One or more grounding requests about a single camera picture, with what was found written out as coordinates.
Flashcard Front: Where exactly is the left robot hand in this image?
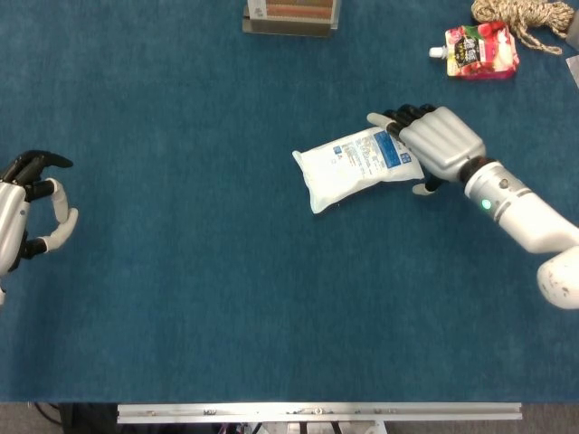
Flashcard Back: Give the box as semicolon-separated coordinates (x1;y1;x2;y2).
0;150;79;278

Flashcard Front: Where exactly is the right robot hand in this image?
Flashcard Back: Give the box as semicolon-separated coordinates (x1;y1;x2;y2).
366;103;488;198

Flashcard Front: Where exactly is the white pouch with blue label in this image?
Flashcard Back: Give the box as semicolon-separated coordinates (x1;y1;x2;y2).
291;126;426;214

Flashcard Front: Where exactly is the red fruit jelly spout pouch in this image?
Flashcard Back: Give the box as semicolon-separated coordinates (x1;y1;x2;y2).
428;21;519;82

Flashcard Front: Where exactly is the blue felt table mat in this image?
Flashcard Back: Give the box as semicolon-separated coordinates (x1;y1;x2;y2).
0;0;579;403

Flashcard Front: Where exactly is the metal sign stand with card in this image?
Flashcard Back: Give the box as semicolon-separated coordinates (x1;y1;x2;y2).
242;0;341;38

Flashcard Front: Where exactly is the braided beige rope coil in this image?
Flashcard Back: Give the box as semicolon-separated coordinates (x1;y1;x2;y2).
470;0;575;56

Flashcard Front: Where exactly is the aluminium profile rail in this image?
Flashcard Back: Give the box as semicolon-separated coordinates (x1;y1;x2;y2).
116;401;523;425

